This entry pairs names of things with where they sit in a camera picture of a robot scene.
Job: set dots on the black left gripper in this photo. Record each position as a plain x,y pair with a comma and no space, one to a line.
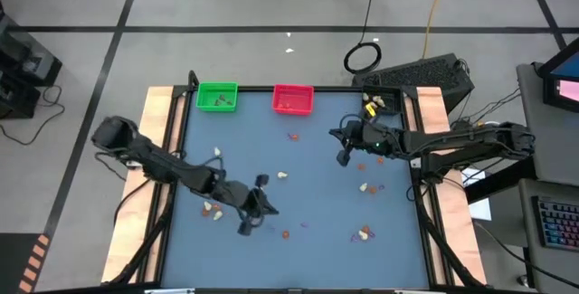
235,196

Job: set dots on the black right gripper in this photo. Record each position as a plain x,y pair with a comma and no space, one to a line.
375,140

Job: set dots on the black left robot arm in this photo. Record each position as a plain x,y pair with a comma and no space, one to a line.
158,163

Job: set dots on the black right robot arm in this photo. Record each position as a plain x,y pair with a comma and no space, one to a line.
452,142

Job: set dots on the yellow tape tag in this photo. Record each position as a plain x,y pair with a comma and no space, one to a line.
370,109

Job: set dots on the red plastic basket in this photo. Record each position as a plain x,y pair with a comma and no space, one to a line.
300,97

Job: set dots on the black plastic basket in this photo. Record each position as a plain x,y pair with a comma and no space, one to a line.
393,99

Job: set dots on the black mesh computer tower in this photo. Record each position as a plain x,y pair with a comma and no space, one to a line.
420,74

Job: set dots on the green plastic basket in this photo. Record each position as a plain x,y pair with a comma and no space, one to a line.
205,92

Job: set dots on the wooden table side board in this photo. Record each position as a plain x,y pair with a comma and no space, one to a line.
463,239
124,239

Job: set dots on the white paper sheet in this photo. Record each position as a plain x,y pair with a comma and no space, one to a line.
480,208

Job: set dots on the grey desk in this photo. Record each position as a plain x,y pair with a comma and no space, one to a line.
556,149

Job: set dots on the black monitor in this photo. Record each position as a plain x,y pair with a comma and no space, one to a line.
567,88

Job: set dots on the backlit black keyboard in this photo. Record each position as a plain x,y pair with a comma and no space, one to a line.
558,224

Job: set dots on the black orange striped mat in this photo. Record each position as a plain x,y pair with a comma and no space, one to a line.
18,262

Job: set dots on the black equipment stack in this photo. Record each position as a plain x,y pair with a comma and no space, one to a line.
22,63

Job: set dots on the silver metal bracket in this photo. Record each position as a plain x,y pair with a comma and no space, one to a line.
418,291
169,291

